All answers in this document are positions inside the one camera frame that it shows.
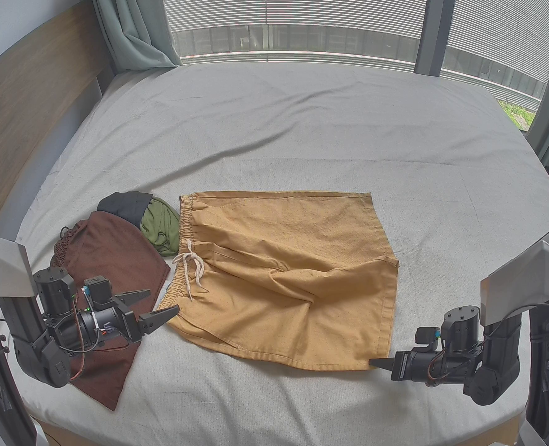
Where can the window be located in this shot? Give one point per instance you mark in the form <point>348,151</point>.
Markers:
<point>302,7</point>

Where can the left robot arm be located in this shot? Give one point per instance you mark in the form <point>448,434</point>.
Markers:
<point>53,291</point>

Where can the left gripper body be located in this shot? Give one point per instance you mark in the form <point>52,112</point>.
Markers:
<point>116,325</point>

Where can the mustard yellow shorts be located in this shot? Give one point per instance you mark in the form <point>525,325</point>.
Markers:
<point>293,249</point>

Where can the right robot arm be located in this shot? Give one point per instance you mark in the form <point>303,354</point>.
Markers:
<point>502,356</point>

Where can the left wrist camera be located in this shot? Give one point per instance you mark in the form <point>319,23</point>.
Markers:
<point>98,288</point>

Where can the blue-green curtain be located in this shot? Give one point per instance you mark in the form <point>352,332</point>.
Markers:
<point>125,21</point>

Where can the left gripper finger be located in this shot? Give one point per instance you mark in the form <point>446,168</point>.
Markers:
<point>128,301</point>
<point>156,319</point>

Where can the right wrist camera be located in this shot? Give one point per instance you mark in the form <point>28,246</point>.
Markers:
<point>427,335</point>

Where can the green garment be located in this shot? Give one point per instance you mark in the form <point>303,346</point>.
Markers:
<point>163,223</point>

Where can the black garment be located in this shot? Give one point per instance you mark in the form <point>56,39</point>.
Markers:
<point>123,205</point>

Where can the bed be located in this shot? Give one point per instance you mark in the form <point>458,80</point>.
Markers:
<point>302,133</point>

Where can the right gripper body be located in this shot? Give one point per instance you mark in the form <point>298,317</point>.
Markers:
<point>413,365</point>

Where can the brown garment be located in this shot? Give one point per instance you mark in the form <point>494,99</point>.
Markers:
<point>111,258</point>

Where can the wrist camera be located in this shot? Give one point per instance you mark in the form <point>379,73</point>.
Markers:
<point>427,335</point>
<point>98,288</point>

